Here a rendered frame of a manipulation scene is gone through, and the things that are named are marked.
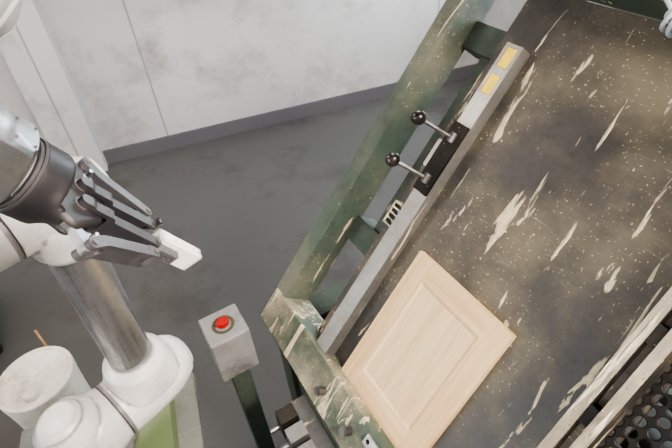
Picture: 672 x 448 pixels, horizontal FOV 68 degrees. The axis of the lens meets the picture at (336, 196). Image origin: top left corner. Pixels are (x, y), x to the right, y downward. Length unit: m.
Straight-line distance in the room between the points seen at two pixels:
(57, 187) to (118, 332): 0.75
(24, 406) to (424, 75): 1.95
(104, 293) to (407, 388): 0.73
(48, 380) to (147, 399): 1.11
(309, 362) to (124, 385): 0.49
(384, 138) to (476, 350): 0.62
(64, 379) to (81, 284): 1.32
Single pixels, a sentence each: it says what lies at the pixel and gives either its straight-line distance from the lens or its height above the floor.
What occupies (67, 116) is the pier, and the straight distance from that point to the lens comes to 4.04.
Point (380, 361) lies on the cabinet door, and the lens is 1.35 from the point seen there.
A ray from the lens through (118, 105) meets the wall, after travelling 4.10.
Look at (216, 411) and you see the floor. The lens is 2.50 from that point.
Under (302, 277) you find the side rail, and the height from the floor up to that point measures 0.96.
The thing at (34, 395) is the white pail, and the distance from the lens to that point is 2.40.
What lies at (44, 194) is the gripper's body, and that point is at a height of 1.87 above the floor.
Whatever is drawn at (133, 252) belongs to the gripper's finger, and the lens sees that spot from 0.55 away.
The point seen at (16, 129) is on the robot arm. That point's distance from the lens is 0.49.
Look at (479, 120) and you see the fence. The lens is 1.27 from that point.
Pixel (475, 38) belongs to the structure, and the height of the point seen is 1.58.
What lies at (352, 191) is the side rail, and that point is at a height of 1.21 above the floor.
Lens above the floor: 2.12
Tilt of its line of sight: 39 degrees down
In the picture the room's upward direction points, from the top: 5 degrees counter-clockwise
